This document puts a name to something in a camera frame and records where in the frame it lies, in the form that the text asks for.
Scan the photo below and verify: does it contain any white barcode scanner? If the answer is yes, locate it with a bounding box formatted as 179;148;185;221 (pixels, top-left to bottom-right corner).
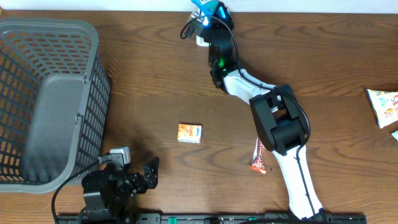
196;35;209;47

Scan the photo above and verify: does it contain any grey plastic shopping basket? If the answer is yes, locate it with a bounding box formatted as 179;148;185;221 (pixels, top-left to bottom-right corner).
1;17;110;194

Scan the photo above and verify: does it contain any blue mouthwash bottle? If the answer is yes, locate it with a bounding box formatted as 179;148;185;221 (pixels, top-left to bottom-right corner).
191;0;230;19

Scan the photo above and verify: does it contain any yellow snack bag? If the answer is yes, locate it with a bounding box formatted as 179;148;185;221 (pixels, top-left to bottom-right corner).
366;89;398;129

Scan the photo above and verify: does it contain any teal white small packet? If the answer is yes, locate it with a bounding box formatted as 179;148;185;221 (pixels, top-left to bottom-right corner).
391;131;398;141

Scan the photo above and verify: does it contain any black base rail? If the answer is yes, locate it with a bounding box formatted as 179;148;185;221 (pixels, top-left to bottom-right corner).
55;212;368;224

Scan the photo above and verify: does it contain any small orange box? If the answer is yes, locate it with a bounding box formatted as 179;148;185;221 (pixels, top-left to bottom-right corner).
177;123;202;144

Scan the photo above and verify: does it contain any red-brown snack bar wrapper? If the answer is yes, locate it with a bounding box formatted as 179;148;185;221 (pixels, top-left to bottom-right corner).
250;137;267;174

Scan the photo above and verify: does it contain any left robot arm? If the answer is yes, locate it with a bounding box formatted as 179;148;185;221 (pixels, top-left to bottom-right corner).
79;147;160;223

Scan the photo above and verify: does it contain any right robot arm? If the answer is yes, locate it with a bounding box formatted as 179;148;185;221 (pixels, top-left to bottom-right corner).
180;1;323;220

